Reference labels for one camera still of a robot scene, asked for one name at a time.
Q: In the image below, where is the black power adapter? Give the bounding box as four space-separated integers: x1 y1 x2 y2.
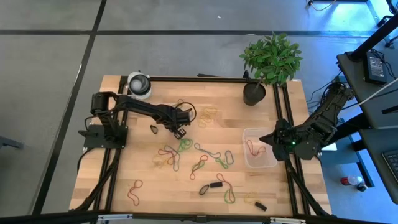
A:
364 51 389 85

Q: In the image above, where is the black keyboard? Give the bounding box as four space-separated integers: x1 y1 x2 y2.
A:
381 149 398 183

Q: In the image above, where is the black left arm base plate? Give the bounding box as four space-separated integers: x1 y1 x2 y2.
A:
78 123 129 149

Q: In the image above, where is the black office desk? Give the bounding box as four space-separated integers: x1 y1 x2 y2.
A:
359 128 398 205
336 51 398 130

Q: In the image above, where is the green leafy plant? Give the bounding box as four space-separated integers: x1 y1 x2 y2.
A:
238 32 304 87

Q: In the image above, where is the grey chair leg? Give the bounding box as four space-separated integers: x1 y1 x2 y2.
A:
0 135 25 151

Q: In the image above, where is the white desk cable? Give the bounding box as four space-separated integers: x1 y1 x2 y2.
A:
357 77 398 106

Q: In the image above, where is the black diagonal stand pole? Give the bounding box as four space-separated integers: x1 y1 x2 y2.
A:
346 14 398 62

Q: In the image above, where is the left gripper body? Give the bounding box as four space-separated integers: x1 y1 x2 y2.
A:
156 105 192 132

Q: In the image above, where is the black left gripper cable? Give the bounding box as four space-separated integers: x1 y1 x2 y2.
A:
174 101 198 124

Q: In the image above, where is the black plant pot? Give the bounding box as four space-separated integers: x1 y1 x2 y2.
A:
243 81 267 106

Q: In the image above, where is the silver metal bracket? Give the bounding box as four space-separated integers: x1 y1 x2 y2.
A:
97 213 134 222
269 217 307 224

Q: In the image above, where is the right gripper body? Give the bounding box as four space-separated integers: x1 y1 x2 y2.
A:
272 118 296 162

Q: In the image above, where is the green rubber band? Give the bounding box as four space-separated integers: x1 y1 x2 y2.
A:
215 157 229 170
223 188 236 205
177 138 193 153
191 160 206 174

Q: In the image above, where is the black overhead crossbar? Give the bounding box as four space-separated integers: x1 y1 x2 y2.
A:
0 210 398 224

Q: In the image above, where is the red labelled plastic bottle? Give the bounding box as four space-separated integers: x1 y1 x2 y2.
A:
340 175 364 187

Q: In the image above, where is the clear plastic bin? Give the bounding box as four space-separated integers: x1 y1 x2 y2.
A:
241 126 279 169

